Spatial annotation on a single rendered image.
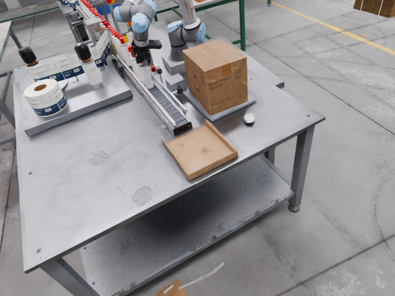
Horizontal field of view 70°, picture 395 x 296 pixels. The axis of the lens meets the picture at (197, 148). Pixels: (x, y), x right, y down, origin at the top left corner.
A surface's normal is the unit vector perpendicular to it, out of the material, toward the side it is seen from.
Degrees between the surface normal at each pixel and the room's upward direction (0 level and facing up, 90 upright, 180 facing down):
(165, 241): 1
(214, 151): 0
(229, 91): 90
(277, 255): 0
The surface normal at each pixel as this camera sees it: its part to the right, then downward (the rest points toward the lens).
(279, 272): -0.14, -0.72
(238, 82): 0.40, 0.59
